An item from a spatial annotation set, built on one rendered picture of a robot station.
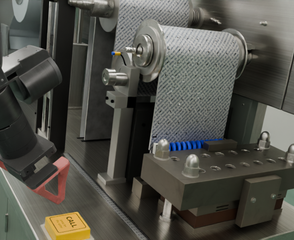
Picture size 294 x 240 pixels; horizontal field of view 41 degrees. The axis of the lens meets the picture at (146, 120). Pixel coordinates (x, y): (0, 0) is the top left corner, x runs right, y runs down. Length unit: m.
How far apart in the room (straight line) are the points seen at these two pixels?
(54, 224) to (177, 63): 0.45
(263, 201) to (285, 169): 0.10
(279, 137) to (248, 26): 3.01
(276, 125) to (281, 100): 3.06
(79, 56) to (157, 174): 0.87
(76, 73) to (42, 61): 1.05
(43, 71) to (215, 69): 0.53
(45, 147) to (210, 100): 0.54
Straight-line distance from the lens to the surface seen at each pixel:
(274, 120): 4.14
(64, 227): 0.80
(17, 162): 0.60
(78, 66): 1.63
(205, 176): 0.84
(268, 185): 0.93
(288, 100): 1.06
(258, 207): 0.94
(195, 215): 0.86
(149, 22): 0.95
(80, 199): 0.95
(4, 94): 0.56
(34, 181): 0.58
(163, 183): 0.85
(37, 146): 0.60
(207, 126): 1.04
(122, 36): 1.11
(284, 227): 1.01
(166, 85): 0.92
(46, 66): 0.58
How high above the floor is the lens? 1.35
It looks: 16 degrees down
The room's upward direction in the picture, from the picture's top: 8 degrees clockwise
